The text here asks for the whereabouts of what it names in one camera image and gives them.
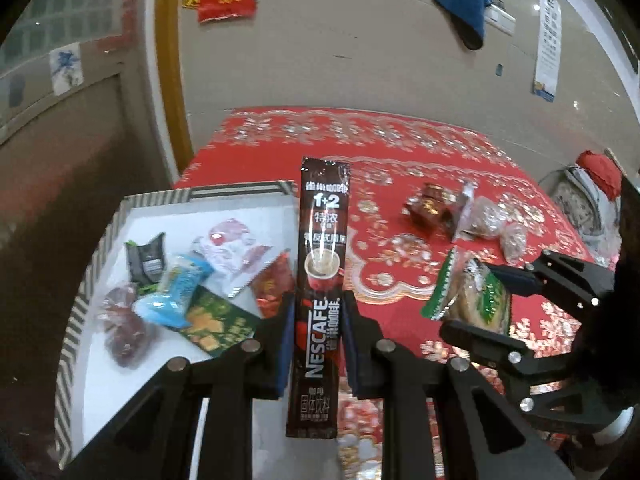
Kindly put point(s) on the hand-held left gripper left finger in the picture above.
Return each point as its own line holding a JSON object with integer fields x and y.
{"x": 282, "y": 355}

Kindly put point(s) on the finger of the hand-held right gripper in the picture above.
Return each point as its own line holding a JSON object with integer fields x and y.
{"x": 550, "y": 272}
{"x": 500, "y": 352}

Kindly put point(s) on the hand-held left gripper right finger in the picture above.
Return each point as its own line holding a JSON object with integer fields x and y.
{"x": 352, "y": 360}

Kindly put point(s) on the clear green-edged pastry packet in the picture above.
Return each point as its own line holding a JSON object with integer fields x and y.
{"x": 470, "y": 295}

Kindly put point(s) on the dark green cracker packet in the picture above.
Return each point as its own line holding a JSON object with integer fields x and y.
{"x": 220, "y": 322}

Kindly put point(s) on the red foil snack packet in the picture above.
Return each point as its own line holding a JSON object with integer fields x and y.
{"x": 272, "y": 285}

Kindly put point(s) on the brown coffee stick packet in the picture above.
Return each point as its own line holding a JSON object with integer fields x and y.
{"x": 320, "y": 270}

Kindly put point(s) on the white pink snack packet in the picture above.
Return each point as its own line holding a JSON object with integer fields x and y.
{"x": 235, "y": 250}

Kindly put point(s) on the blue snack packet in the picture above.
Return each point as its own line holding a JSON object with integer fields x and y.
{"x": 170, "y": 295}

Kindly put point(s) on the clear bag of red dates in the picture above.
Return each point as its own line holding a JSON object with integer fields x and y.
{"x": 125, "y": 330}

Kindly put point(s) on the green and black snack packet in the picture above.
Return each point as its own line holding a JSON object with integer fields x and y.
{"x": 147, "y": 260}

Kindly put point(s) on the white box with striped rim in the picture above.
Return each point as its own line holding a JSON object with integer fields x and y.
{"x": 100, "y": 410}

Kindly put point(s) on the clear bag of brown snacks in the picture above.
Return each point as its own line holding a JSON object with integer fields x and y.
{"x": 487, "y": 215}
{"x": 514, "y": 242}

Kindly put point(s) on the grey cloth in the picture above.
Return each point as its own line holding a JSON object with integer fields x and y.
{"x": 607, "y": 240}

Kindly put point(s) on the floral cushion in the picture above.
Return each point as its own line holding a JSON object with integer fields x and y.
{"x": 575, "y": 205}

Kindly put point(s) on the red floral tablecloth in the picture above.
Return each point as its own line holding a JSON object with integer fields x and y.
{"x": 400, "y": 270}

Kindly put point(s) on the silver snack packet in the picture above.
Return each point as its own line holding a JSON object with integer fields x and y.
{"x": 462, "y": 210}

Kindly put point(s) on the red cushion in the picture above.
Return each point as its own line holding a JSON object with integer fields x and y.
{"x": 600, "y": 170}

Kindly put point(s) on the red-brown foil candy packet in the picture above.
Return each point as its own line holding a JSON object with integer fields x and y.
{"x": 427, "y": 207}

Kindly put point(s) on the door with glass panes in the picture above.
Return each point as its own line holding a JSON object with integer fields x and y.
{"x": 65, "y": 160}

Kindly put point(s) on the white paper door sticker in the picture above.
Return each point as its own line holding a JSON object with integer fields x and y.
{"x": 66, "y": 71}

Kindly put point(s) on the wall calendar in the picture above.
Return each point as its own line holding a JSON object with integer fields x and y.
{"x": 547, "y": 45}

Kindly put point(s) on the white wall socket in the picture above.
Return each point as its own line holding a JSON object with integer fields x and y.
{"x": 502, "y": 17}

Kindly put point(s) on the golden door frame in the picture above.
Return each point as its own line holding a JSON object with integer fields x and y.
{"x": 172, "y": 85}

